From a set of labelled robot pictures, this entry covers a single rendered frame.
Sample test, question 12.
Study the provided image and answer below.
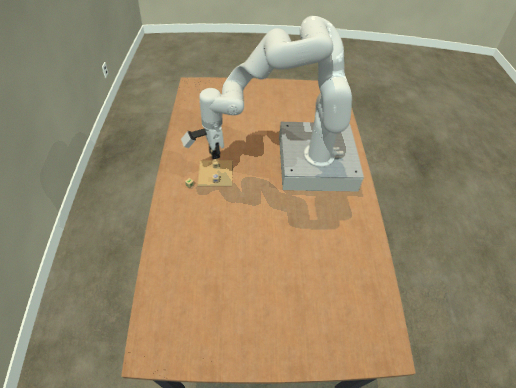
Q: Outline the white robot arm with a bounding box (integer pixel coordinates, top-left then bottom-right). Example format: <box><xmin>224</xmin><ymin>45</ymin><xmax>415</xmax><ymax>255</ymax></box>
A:
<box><xmin>181</xmin><ymin>16</ymin><xmax>352</xmax><ymax>167</ymax></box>

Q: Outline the tan flat mat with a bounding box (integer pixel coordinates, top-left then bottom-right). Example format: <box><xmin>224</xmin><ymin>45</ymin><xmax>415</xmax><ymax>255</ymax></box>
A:
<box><xmin>198</xmin><ymin>160</ymin><xmax>233</xmax><ymax>186</ymax></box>

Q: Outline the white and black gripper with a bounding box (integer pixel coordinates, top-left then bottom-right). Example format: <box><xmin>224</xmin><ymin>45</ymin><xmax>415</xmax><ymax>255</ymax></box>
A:
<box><xmin>202</xmin><ymin>125</ymin><xmax>224</xmax><ymax>160</ymax></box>

